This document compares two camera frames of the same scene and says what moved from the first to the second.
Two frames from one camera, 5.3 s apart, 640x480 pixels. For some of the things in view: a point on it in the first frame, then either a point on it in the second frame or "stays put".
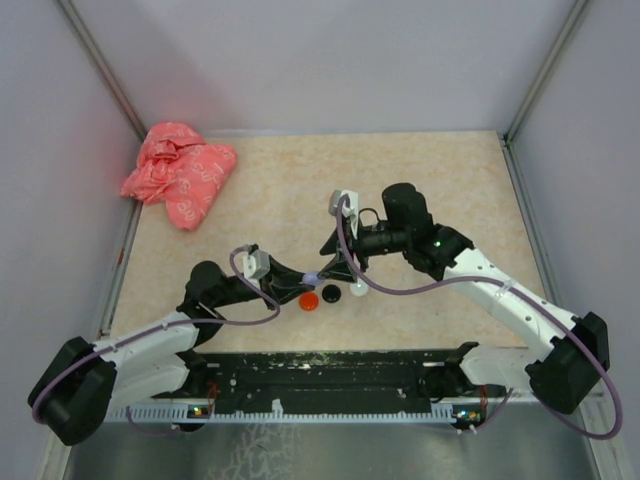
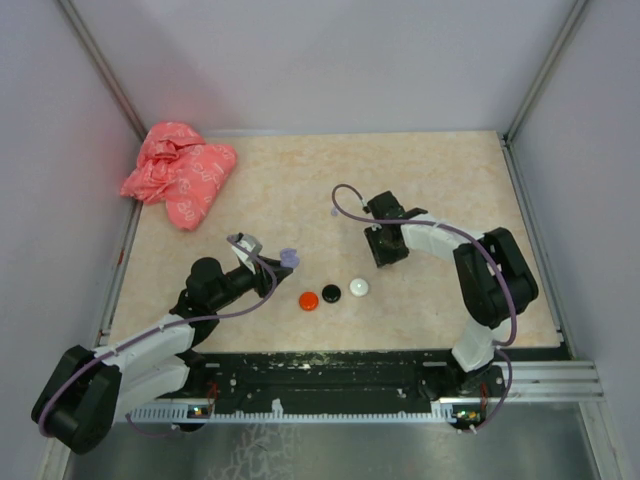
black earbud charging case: (331, 293) stays put
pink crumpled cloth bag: (179, 167) stays put
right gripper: (338, 268) → (383, 258)
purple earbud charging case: (311, 278) → (289, 257)
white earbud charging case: (359, 289) stays put
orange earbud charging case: (308, 301) stays put
